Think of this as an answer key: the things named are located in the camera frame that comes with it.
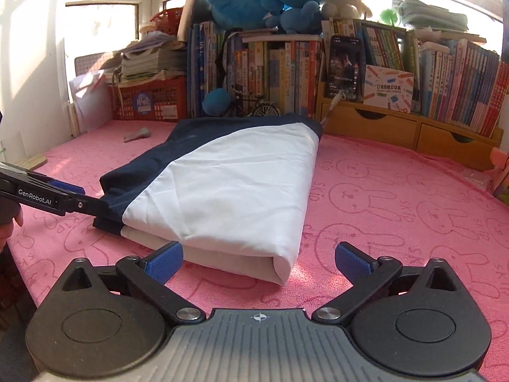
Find plain blue plush toy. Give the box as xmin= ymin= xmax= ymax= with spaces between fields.
xmin=207 ymin=0 xmax=286 ymax=31

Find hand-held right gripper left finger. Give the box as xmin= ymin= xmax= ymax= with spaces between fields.
xmin=59 ymin=241 xmax=207 ymax=323

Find navy and white jacket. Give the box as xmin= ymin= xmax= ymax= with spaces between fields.
xmin=92 ymin=113 xmax=324 ymax=287

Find white paper sheets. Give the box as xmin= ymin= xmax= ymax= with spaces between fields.
xmin=67 ymin=69 xmax=121 ymax=137

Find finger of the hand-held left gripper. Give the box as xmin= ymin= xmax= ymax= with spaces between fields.
xmin=63 ymin=195 xmax=109 ymax=221
xmin=45 ymin=180 xmax=87 ymax=197

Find clear plastic bag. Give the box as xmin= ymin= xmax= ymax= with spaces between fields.
xmin=465 ymin=169 xmax=499 ymax=192

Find small grey cloth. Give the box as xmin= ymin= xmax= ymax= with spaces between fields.
xmin=123 ymin=127 xmax=152 ymax=144

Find row of books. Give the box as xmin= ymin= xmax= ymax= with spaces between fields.
xmin=187 ymin=18 xmax=509 ymax=138

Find wooden drawer organizer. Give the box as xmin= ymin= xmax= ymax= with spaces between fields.
xmin=316 ymin=83 xmax=504 ymax=173

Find black hanging strap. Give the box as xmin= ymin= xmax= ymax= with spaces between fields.
xmin=214 ymin=32 xmax=240 ymax=89

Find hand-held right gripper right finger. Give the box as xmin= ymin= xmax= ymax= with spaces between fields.
xmin=312 ymin=242 xmax=459 ymax=323

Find round blue plush ball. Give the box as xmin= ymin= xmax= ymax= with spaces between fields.
xmin=202 ymin=88 xmax=235 ymax=117

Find grey flat board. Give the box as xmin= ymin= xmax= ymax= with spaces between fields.
xmin=177 ymin=0 xmax=200 ymax=43

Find stack of papers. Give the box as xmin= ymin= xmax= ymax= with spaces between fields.
xmin=105 ymin=34 xmax=188 ymax=85

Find black smartphone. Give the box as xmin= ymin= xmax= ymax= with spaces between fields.
xmin=324 ymin=35 xmax=366 ymax=103

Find white printed cardboard box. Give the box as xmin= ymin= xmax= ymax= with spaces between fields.
xmin=362 ymin=65 xmax=415 ymax=114

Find teal folded cloth stack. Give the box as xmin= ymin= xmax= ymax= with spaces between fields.
xmin=398 ymin=0 xmax=471 ymax=33

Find white charging cable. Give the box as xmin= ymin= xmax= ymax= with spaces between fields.
xmin=319 ymin=91 xmax=347 ymax=129

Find red plastic basket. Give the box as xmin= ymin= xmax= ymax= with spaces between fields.
xmin=149 ymin=8 xmax=190 ymax=43

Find small wooden block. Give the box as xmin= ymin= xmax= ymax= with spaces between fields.
xmin=16 ymin=157 xmax=48 ymax=173

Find miniature bicycle model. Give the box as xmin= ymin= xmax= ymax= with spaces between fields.
xmin=233 ymin=88 xmax=282 ymax=119

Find person's left hand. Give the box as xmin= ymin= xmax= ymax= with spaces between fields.
xmin=0 ymin=212 xmax=24 ymax=252

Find red plastic crate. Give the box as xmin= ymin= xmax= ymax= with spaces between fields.
xmin=108 ymin=76 xmax=189 ymax=122

